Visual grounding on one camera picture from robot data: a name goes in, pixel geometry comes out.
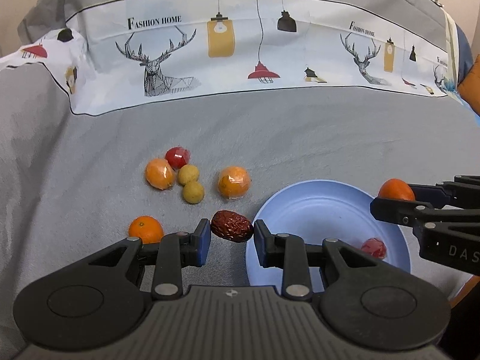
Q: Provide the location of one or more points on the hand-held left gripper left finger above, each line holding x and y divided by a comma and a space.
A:
203, 242

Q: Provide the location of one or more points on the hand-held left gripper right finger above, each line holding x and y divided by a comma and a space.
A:
259, 244

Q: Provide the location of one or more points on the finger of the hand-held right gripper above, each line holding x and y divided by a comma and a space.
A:
422, 193
393, 210

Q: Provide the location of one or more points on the bare orange mandarin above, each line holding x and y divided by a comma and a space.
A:
395, 189
144, 228

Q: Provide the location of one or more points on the red date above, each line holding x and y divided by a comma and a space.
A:
230, 225

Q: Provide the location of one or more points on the red candy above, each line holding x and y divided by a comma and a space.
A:
374, 248

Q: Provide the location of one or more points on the yellow longan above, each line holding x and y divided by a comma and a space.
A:
188, 175
193, 192

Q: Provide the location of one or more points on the blue plate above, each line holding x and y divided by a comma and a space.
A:
318, 217

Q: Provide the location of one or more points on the orange candy ball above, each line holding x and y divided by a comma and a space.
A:
234, 182
159, 174

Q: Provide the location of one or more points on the red candy ball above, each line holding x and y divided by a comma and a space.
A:
177, 157

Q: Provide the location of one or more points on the orange cloth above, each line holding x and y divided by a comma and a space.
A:
471, 86

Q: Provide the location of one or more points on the grey bed sheet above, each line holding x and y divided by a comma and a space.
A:
112, 146

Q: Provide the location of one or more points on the blue cloth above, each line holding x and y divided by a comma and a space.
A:
463, 48

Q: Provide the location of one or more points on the printed blanket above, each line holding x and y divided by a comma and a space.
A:
300, 45

